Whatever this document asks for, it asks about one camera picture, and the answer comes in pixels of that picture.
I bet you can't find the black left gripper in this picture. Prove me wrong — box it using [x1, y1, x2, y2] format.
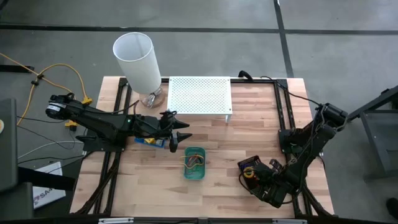
[135, 111, 193, 153]

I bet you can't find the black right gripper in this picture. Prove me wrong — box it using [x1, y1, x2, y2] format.
[251, 158, 292, 208]

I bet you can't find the yellow rubber band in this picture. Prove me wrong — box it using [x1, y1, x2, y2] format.
[180, 153, 206, 170]

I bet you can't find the black plastic basket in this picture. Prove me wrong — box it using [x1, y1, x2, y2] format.
[237, 154, 264, 195]

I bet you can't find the white perforated metal shelf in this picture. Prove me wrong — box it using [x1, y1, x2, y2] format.
[166, 76, 233, 124]

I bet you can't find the blue plastic basket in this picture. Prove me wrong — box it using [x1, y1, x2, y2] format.
[134, 136, 167, 150]

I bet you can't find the green plastic bin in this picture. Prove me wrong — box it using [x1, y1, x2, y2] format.
[183, 146, 207, 181]

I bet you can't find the white cylindrical table lamp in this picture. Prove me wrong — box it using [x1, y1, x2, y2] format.
[112, 32, 167, 110]

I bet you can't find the black metal stand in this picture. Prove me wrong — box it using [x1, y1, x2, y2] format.
[341, 85, 398, 182]

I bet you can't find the white cardboard box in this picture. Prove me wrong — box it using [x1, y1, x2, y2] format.
[32, 161, 67, 210]

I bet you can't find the black flat bar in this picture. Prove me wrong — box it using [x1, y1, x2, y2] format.
[17, 166, 77, 191]

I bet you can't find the grey cabinet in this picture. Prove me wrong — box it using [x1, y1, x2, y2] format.
[0, 98, 34, 220]

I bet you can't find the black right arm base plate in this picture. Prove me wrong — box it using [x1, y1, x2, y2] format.
[278, 128, 324, 156]

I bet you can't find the silver table bracket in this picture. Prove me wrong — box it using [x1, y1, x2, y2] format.
[98, 217, 134, 224]
[272, 218, 308, 224]

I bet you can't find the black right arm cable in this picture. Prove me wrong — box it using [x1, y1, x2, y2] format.
[260, 75, 322, 108]

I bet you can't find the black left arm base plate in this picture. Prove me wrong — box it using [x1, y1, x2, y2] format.
[76, 134, 127, 153]

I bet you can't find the black aluminium table frame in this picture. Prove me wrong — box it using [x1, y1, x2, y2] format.
[74, 77, 335, 218]

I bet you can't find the white floor cable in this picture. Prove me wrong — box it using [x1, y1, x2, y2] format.
[17, 141, 85, 159]

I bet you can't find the yellow extension cable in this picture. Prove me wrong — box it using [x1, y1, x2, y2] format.
[0, 52, 94, 129]

